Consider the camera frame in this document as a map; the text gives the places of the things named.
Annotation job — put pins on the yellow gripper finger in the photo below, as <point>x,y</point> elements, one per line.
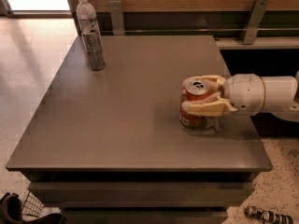
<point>211,83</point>
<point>212,106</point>

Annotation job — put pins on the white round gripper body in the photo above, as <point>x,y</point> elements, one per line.
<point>244,92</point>

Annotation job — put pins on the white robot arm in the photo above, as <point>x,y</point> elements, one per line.
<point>280,100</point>

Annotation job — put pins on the silver redbull can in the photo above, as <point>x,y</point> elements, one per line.
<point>94,49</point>

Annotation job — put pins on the grey drawer cabinet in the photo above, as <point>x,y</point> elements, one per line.
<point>107,147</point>

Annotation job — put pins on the black striped cylinder on floor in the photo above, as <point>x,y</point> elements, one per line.
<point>268,217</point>

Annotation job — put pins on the clear plastic water bottle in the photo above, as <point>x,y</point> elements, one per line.
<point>87,18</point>

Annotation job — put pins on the horizontal metal rail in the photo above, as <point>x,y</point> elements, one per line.
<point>226,32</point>

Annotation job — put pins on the right metal wall bracket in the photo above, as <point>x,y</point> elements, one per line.
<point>249,33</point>

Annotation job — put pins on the metal wall bracket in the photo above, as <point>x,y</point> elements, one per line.
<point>117,19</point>
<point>249,33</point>

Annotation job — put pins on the left metal wall bracket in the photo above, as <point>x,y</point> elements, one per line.
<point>117,19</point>

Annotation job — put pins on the wire mesh basket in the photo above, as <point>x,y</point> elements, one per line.
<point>31,206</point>

